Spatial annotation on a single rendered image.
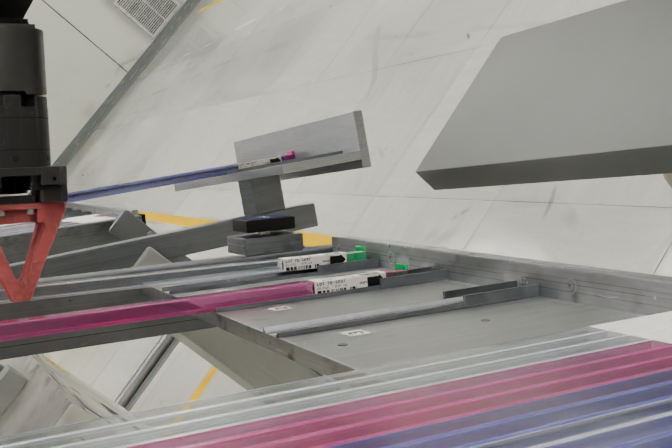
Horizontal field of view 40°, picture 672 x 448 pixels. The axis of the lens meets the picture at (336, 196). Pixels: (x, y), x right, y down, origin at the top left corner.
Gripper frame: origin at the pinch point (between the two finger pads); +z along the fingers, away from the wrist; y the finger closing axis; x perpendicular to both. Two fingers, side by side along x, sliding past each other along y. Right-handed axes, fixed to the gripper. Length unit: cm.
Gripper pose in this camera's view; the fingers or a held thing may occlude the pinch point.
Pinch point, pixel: (19, 289)
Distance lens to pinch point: 73.6
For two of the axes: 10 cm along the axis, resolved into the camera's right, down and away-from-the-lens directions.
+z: 0.5, 10.0, 0.3
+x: 9.0, -0.6, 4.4
